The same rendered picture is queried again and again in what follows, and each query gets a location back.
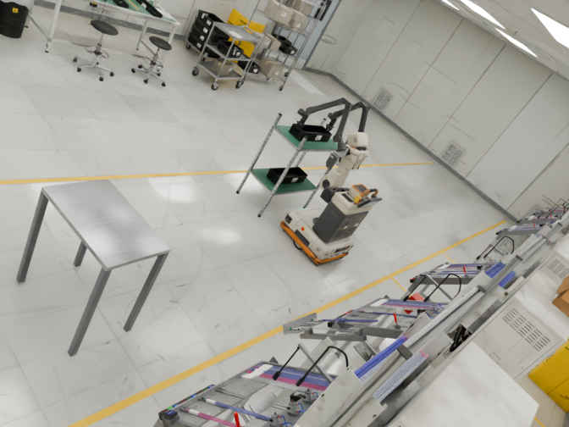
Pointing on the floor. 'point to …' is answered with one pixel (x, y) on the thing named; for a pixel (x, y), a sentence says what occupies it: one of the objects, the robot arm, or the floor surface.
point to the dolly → (200, 31)
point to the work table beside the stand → (100, 239)
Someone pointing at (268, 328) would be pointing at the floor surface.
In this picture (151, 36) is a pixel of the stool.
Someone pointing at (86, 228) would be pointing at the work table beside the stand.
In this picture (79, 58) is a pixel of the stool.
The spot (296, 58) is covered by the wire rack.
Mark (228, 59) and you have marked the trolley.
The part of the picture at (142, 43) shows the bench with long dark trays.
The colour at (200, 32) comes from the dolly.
